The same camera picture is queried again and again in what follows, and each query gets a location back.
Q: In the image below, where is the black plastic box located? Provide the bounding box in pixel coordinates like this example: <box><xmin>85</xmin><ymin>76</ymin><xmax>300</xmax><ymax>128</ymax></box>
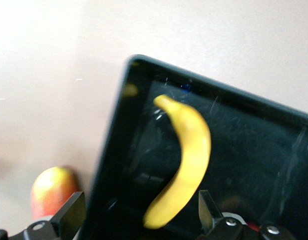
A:
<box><xmin>81</xmin><ymin>54</ymin><xmax>308</xmax><ymax>240</ymax></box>

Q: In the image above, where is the red cable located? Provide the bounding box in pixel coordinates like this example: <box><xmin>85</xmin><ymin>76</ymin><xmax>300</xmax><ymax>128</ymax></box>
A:
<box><xmin>246</xmin><ymin>221</ymin><xmax>261</xmax><ymax>232</ymax></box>

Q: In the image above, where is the yellow banana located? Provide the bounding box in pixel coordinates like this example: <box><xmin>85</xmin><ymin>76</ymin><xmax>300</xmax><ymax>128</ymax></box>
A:
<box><xmin>143</xmin><ymin>94</ymin><xmax>212</xmax><ymax>230</ymax></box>

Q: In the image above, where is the red yellow mango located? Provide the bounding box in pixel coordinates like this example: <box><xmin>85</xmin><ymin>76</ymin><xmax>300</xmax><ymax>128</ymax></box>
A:
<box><xmin>30</xmin><ymin>165</ymin><xmax>80</xmax><ymax>221</ymax></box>

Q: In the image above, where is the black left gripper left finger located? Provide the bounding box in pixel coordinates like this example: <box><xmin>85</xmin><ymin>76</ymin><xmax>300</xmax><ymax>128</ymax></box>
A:
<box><xmin>0</xmin><ymin>191</ymin><xmax>87</xmax><ymax>240</ymax></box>

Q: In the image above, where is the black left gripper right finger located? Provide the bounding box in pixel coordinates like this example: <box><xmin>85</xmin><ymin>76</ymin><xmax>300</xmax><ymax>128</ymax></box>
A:
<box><xmin>198</xmin><ymin>189</ymin><xmax>297</xmax><ymax>240</ymax></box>

